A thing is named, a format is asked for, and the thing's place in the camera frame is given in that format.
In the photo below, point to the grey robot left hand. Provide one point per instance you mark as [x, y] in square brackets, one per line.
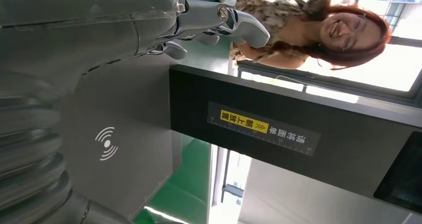
[82, 28]

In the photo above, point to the black and yellow ruler label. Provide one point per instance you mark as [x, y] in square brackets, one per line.
[263, 128]

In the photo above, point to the person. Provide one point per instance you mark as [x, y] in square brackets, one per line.
[329, 31]

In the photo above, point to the black scanner column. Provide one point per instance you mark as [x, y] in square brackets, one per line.
[346, 133]

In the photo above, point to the dark scanner screen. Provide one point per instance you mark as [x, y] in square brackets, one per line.
[405, 179]

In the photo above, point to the black scanner base plate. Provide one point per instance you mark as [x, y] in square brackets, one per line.
[132, 100]

